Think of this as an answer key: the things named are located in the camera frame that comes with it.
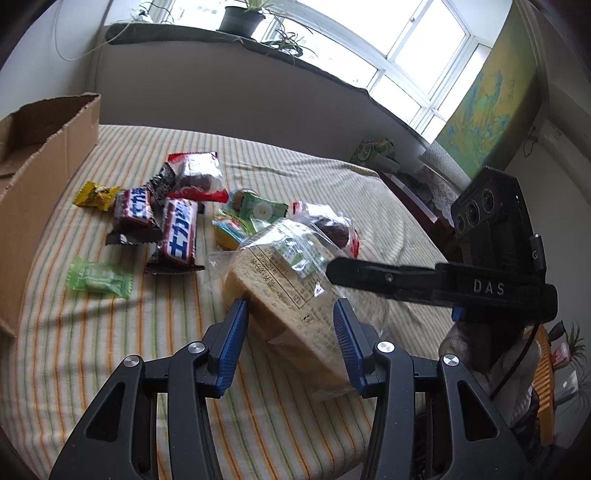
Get potted plant dark pot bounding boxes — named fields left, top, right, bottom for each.
left=217, top=0, right=273, bottom=38

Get snickers bar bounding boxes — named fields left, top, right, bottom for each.
left=105, top=187, right=162, bottom=245
left=144, top=198, right=205, bottom=275

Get green tissue box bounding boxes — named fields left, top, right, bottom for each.
left=351, top=138, right=401, bottom=174

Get white cable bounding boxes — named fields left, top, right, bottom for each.
left=52, top=0, right=153, bottom=62

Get yellow green wall map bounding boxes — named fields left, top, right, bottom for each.
left=436, top=2, right=542, bottom=178

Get yellow candy packet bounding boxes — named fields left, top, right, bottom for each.
left=73, top=181, right=121, bottom=212

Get red chocolate cake packet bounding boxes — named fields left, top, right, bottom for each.
left=166, top=151, right=229, bottom=203

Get green yellow jelly cup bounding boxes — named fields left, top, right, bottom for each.
left=211, top=209, right=270, bottom=251

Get green white jelly packet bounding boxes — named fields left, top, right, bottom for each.
left=239, top=193, right=288, bottom=223

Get small black snack packet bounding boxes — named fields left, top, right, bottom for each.
left=144, top=162, right=176, bottom=205

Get orange plastic crate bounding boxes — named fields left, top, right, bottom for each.
left=533, top=326, right=556, bottom=446

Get striped tablecloth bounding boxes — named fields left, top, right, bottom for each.
left=1, top=125, right=444, bottom=479

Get gloved right hand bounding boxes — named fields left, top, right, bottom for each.
left=439, top=322, right=541, bottom=427

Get brown cardboard box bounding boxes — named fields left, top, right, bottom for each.
left=0, top=93, right=101, bottom=337

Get white lace cloth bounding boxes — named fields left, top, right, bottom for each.
left=418, top=141, right=471, bottom=226

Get green candy wrapper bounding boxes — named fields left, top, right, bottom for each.
left=66, top=257, right=133, bottom=298

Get small spider plant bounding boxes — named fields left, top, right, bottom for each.
left=260, top=17, right=318, bottom=60

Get sliced bread loaf bag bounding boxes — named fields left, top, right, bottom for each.
left=207, top=219, right=388, bottom=400

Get brown round snack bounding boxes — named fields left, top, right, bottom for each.
left=228, top=188, right=256, bottom=211

